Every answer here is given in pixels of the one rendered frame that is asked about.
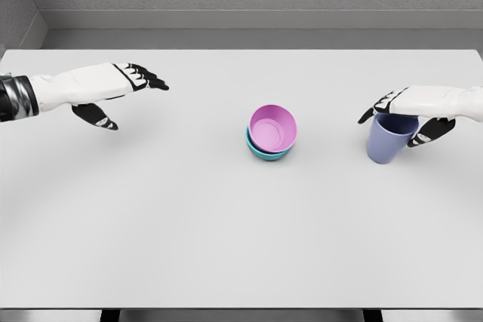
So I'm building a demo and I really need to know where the lavender blue cup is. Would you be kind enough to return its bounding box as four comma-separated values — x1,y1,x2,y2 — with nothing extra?
367,112,420,165

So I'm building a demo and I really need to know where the teal bowl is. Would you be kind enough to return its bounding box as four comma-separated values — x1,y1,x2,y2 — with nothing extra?
245,125,298,163

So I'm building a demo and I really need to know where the pink bowl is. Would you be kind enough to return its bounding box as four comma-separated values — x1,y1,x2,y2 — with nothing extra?
249,105,298,155

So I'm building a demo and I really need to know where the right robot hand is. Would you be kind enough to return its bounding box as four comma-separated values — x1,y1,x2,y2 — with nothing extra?
357,85,469,149

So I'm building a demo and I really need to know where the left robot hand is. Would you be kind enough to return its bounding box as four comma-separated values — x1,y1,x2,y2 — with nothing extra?
66,62,170,131

